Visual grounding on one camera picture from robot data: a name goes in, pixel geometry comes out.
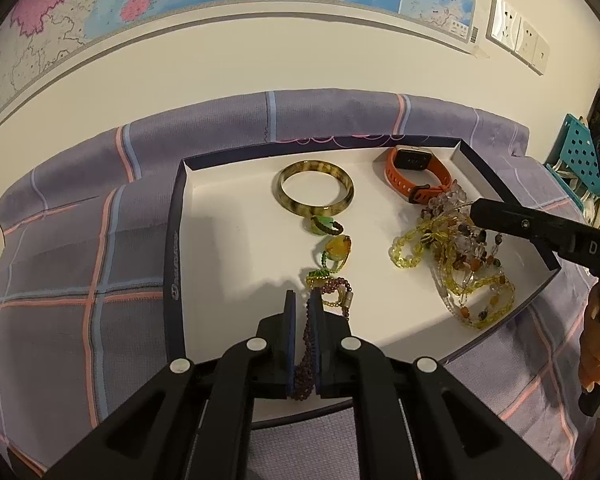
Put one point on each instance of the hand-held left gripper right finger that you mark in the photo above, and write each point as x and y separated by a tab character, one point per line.
316	340

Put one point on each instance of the purple plaid blanket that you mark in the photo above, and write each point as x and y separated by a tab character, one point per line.
80	240

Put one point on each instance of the orange smart watch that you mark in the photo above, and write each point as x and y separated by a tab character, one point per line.
400	180

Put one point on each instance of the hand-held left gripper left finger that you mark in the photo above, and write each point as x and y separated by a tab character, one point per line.
291	340

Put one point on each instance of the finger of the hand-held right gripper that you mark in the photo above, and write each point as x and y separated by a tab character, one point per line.
520	222

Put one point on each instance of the person's right hand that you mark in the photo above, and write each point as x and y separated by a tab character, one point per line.
592	350

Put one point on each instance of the white wall socket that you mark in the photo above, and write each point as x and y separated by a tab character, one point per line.
541	56
504	22
527	42

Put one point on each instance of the dark blue shallow box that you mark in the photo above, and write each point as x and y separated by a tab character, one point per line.
230	260

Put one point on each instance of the teal perforated plastic chair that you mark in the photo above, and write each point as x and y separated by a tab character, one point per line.
577	150

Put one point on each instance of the amber bangle with green charm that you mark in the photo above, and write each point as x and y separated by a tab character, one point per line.
287	200

